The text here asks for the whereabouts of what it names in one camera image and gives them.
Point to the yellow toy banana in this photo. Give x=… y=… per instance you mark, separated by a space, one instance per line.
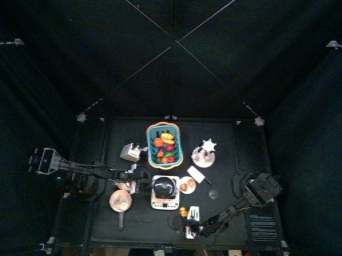
x=167 y=137

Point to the yellow toy bell pepper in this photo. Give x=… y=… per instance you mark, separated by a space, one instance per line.
x=183 y=211

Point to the grey frame bracket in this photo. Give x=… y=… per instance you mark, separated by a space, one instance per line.
x=333 y=44
x=80 y=117
x=16 y=42
x=259 y=121

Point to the round orange toy fruit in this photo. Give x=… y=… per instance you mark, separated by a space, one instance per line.
x=158 y=142

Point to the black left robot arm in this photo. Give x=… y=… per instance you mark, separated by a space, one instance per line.
x=80 y=168

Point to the small white plate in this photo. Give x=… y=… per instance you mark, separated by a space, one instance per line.
x=187 y=190

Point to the small brown eggshell half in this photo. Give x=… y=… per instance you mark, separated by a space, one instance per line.
x=191 y=183

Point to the tan toy squash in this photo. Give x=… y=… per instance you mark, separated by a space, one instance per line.
x=123 y=186

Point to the small clear glass lid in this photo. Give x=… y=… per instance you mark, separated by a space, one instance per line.
x=212 y=194

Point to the red toy tomato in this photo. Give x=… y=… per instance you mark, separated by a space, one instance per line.
x=171 y=160

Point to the white toy spatula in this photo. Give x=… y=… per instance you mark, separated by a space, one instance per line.
x=194 y=212

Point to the large brown eggshell half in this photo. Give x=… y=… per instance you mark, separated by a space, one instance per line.
x=183 y=187

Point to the orange toy slice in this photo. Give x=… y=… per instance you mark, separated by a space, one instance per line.
x=163 y=160

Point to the white star shaped toy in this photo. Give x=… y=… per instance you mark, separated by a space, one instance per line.
x=208 y=145

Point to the teal basket orange rim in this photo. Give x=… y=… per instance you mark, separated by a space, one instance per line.
x=151 y=156

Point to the green toy vegetable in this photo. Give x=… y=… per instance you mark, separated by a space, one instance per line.
x=168 y=154

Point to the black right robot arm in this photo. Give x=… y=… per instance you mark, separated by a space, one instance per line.
x=248 y=200

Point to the white toy stove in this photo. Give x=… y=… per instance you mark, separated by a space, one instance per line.
x=164 y=204

